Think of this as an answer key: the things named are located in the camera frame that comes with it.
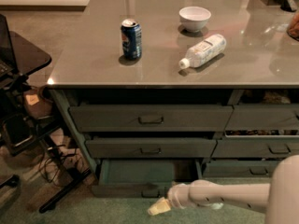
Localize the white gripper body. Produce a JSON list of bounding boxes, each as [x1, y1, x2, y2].
[[167, 184, 191, 209]]

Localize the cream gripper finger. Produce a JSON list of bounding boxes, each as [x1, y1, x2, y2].
[[148, 198, 171, 216]]

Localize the grey drawer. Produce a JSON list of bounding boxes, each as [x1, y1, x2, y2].
[[202, 161, 278, 177], [92, 159, 202, 198], [212, 136, 299, 159], [85, 138, 216, 158], [69, 105, 233, 132], [226, 104, 299, 131]]

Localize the white plastic bottle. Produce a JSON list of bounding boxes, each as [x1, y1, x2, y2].
[[178, 34, 227, 69]]

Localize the brown bag with label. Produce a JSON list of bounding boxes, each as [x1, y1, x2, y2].
[[23, 86, 53, 119]]

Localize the black side table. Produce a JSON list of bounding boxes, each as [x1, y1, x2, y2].
[[0, 30, 92, 214]]

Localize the blue soda can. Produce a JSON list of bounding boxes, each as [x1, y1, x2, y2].
[[121, 19, 142, 60]]

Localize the white ceramic bowl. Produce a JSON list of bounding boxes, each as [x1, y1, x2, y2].
[[178, 7, 211, 33]]

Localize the black laptop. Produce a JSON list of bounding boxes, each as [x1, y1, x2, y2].
[[0, 14, 18, 77]]

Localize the brown object at right edge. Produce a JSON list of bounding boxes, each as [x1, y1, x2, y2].
[[287, 12, 299, 40]]

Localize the grey drawer cabinet frame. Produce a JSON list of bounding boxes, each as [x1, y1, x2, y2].
[[52, 89, 299, 175]]

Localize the black cables on floor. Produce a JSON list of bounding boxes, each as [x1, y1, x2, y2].
[[37, 143, 89, 189]]

